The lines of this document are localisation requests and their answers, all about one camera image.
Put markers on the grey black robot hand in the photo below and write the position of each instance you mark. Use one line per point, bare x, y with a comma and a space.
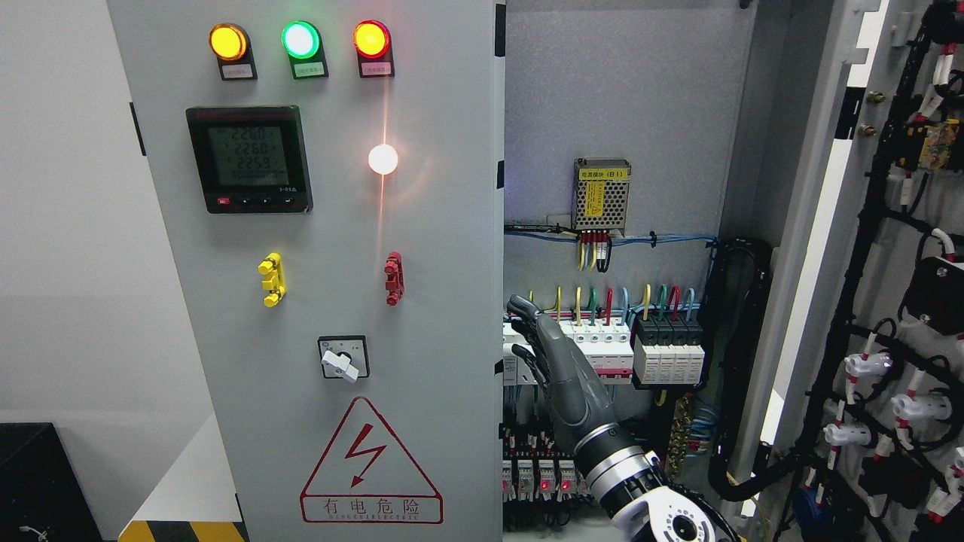
584, 418

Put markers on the grey cabinet door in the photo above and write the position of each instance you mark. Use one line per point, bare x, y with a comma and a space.
841, 389
435, 97

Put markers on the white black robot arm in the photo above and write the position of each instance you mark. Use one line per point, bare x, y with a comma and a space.
631, 487

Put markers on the red white circuit breaker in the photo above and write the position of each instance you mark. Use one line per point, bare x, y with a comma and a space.
606, 347

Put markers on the row of relay modules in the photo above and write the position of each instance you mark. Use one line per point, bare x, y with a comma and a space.
536, 469

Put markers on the brass right terminal bar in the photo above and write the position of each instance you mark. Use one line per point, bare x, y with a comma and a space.
680, 429

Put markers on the black white surge protector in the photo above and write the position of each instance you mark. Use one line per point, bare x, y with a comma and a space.
667, 355

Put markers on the perforated metal power supply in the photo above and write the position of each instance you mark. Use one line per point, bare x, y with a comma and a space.
601, 193

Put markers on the red triangle warning sticker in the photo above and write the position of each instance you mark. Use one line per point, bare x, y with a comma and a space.
366, 474

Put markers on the white glowing indicator lamp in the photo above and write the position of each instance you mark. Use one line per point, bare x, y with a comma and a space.
383, 159

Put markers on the black digital power meter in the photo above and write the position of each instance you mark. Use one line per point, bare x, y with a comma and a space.
251, 160

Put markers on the red indicator lamp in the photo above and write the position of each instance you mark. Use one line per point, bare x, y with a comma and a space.
371, 39

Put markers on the green indicator lamp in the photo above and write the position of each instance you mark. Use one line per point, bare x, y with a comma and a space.
301, 40

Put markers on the yellow indicator lamp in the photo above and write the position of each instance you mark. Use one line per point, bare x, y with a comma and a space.
229, 42

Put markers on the black box at left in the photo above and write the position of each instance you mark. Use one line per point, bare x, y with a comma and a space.
39, 490

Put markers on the red terminal post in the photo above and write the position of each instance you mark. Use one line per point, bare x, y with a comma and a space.
394, 281

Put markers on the white rotary selector switch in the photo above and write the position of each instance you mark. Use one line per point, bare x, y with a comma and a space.
344, 357

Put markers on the yellow terminal post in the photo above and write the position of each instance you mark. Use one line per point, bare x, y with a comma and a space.
273, 279

